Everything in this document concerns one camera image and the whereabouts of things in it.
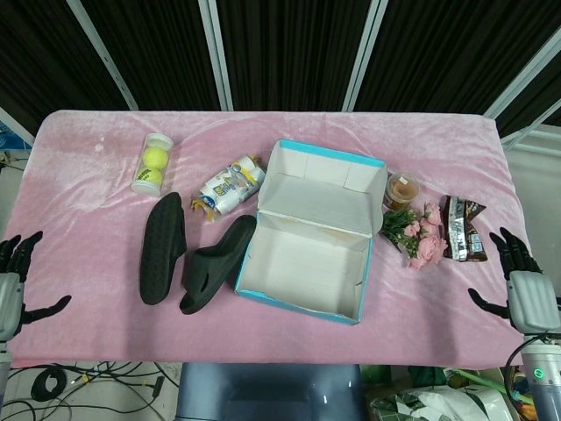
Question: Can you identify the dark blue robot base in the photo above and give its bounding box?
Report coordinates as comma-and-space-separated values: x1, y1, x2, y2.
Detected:
174, 361, 367, 421

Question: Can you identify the white frame post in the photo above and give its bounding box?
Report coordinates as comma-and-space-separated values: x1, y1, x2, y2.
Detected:
196, 0, 234, 111
483, 30, 561, 119
340, 0, 390, 111
65, 0, 140, 111

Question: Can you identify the clear cup with brown food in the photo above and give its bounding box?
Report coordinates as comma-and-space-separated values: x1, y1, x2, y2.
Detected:
383, 172, 421, 211

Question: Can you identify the clear tennis ball tube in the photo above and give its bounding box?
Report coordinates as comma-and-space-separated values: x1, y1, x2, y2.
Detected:
131, 132, 175, 197

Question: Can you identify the yellow tennis ball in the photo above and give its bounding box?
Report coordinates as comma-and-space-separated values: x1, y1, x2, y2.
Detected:
143, 147, 170, 171
134, 168, 163, 185

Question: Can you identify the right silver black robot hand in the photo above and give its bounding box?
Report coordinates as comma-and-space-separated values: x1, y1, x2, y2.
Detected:
467, 226, 561, 334

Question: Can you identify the pink velvet tablecloth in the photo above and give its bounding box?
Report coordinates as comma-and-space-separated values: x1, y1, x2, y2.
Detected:
0, 109, 547, 367

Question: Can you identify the blue cardboard shoe box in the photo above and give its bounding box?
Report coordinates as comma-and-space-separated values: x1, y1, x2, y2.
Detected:
234, 139, 389, 328

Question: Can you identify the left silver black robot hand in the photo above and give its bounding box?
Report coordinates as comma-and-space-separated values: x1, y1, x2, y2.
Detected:
0, 231, 73, 343

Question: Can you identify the black pleated curtain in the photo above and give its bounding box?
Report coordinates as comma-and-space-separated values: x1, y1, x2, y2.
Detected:
0, 0, 561, 138

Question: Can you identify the black rubber slipper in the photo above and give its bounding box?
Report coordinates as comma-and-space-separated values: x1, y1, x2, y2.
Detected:
177, 214, 259, 315
138, 191, 189, 306

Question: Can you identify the black coiled cable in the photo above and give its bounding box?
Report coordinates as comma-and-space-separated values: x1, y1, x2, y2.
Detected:
32, 367, 67, 403

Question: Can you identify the brown silver snack bag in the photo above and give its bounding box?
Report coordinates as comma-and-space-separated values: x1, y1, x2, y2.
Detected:
440, 195, 488, 263

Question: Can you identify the white bag with green leaves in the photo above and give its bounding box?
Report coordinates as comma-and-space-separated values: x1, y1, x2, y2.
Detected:
370, 385, 518, 421

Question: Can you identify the pink flower bouquet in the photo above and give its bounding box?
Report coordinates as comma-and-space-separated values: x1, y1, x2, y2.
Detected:
379, 201, 448, 271

